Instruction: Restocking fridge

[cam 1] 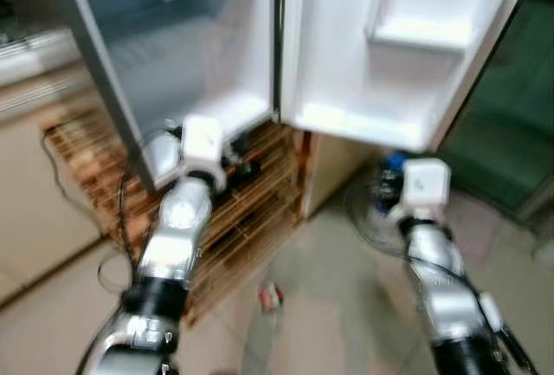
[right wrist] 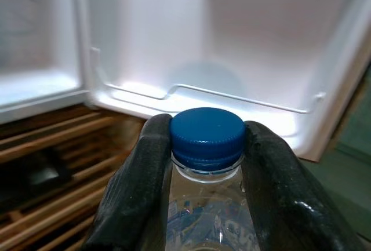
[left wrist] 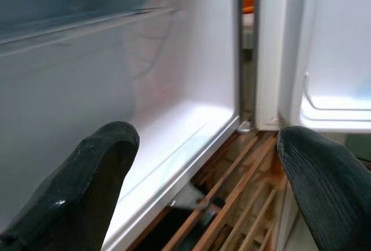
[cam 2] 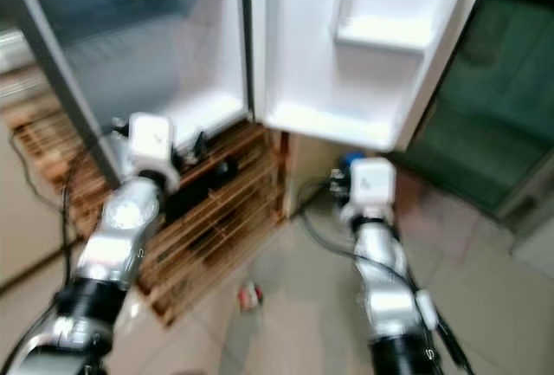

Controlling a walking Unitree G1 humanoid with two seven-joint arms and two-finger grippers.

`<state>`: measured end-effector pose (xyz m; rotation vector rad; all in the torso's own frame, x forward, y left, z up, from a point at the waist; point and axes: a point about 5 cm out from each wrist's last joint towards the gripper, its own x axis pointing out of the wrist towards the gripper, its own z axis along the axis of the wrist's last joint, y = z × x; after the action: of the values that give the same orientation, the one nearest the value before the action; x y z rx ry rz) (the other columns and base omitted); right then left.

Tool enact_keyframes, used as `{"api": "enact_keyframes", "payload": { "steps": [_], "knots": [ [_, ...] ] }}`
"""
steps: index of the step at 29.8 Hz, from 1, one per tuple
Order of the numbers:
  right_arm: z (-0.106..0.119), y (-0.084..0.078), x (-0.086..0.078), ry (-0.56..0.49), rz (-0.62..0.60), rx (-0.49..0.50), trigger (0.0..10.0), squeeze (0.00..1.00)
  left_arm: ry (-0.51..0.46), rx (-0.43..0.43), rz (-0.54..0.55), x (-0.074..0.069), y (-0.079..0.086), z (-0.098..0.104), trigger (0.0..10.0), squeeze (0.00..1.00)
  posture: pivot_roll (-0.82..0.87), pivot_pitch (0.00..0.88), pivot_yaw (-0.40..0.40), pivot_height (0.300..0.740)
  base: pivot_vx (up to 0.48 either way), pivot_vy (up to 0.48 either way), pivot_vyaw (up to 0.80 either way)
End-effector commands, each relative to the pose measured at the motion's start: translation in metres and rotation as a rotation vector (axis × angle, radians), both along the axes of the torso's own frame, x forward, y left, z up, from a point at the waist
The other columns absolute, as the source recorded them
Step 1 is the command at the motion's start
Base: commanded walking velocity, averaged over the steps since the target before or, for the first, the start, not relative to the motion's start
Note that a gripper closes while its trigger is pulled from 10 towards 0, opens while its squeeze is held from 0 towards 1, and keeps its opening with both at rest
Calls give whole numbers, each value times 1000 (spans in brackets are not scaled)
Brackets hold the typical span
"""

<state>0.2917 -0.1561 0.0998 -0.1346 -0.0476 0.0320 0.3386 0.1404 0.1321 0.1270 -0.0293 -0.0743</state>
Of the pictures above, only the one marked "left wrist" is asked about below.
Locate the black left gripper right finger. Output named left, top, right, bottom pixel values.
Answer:
left=277, top=126, right=371, bottom=251

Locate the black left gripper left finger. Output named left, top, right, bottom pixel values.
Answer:
left=0, top=121, right=141, bottom=251

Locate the white fridge door bin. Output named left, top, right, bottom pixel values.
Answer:
left=300, top=71, right=371, bottom=127

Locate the grey fridge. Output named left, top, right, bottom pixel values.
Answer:
left=0, top=0, right=371, bottom=251

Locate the clear glass fridge shelf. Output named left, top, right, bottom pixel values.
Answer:
left=0, top=6, right=177, bottom=57

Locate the wooden slatted rack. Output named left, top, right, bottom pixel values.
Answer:
left=127, top=130, right=293, bottom=251

